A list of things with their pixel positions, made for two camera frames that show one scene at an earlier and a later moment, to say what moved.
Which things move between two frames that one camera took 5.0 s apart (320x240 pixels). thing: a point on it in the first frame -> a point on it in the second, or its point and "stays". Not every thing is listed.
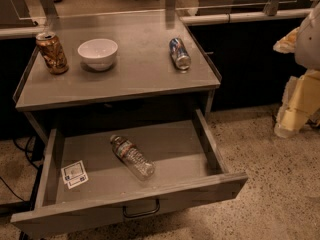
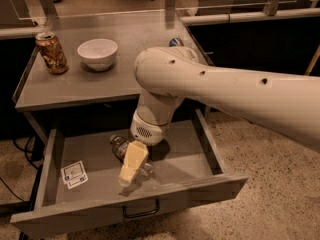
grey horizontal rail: (241, 17) stays
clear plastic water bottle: (133, 158) stays
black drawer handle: (158, 206) stays
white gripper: (309, 45) -> (147, 131)
